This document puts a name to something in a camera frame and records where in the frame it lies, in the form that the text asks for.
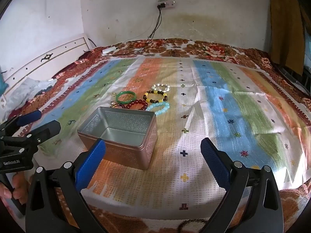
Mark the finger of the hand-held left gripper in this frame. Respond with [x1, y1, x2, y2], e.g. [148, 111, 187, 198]
[0, 120, 61, 152]
[0, 110, 42, 136]

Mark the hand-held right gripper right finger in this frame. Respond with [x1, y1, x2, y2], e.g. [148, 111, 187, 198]
[199, 137, 289, 233]

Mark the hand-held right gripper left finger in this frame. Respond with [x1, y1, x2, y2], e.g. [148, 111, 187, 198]
[25, 139, 107, 233]

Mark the embossed metal tin box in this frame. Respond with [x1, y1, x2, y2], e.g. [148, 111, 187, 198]
[77, 106, 158, 171]

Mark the multicolour glass bead bracelet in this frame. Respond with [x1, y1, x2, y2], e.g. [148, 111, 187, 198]
[110, 92, 125, 109]

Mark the green jade bangle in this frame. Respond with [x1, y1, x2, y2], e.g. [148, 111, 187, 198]
[116, 91, 136, 105]

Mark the dark red bead bracelet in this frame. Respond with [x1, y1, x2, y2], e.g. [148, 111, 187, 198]
[123, 99, 149, 111]

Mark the light blue bead bracelet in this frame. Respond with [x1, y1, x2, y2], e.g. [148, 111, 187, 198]
[146, 102, 170, 116]

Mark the yellow and brown bead bracelet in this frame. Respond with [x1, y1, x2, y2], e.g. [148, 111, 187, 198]
[143, 90, 169, 104]

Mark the person's left hand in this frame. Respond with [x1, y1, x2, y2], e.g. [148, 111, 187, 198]
[0, 173, 31, 205]

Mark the grey crumpled clothing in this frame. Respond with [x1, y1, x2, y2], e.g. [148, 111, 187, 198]
[5, 78, 58, 117]

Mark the white headboard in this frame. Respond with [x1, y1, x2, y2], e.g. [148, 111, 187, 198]
[0, 34, 94, 102]

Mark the striped colourful cloth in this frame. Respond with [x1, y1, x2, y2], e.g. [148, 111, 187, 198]
[15, 57, 309, 221]

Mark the floral brown blanket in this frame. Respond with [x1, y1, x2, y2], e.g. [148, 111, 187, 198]
[0, 38, 311, 233]

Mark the teal patterned cloth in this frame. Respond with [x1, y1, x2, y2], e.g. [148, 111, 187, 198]
[304, 25, 311, 65]

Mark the brown hanging cloth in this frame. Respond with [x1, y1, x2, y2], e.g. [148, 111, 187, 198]
[269, 0, 306, 76]

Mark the white power strip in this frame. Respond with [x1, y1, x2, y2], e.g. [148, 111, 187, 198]
[155, 1, 176, 9]

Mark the white bead bracelet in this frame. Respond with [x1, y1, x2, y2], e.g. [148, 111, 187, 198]
[152, 84, 170, 93]

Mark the black cable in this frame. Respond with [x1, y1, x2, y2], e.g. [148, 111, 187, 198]
[117, 7, 163, 54]
[100, 7, 161, 58]

